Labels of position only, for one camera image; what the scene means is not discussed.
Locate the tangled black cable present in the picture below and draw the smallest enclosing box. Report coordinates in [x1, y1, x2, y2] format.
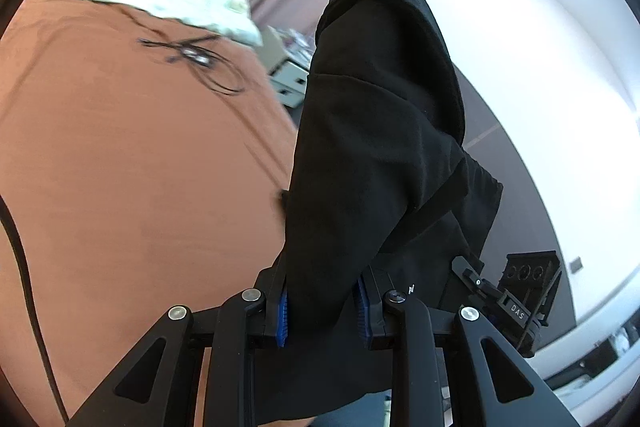
[137, 34, 248, 96]

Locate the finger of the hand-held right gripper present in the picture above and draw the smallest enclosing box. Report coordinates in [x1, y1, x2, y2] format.
[450, 254, 501, 303]

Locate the orange bed sheet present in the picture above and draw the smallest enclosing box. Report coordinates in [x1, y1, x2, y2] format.
[0, 0, 301, 427]

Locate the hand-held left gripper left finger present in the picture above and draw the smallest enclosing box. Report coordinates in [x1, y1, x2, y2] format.
[65, 252, 291, 427]

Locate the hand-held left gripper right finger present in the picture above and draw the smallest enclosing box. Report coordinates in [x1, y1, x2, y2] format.
[356, 267, 591, 427]

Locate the black garment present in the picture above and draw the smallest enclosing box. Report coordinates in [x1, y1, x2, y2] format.
[255, 0, 505, 425]

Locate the blue grey cloth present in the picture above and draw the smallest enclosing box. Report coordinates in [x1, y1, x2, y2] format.
[315, 389, 398, 427]

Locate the white nightstand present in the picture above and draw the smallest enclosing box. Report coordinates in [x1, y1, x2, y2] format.
[260, 24, 316, 108]

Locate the dark low furniture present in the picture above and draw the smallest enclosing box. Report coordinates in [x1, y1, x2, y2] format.
[545, 322, 636, 388]

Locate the thick black cable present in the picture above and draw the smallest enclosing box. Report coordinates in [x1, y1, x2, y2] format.
[0, 197, 71, 425]

